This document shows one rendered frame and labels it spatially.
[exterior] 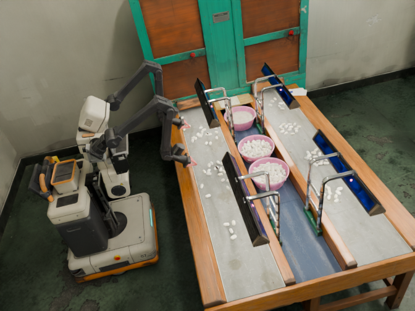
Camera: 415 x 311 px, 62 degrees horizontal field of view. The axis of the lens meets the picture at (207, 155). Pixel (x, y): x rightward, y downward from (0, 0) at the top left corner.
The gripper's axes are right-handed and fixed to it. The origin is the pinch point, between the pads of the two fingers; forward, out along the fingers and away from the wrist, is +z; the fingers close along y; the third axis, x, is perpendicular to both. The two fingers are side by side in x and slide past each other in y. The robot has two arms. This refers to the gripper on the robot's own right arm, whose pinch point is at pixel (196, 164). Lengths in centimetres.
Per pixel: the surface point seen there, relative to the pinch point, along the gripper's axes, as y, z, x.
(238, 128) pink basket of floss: 43, 37, -20
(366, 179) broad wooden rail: -46, 79, -62
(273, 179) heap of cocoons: -23, 42, -25
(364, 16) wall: 166, 158, -149
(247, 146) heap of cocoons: 15.7, 36.3, -20.8
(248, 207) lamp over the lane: -74, -6, -35
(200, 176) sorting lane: -5.1, 5.7, 4.8
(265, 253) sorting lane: -77, 24, -11
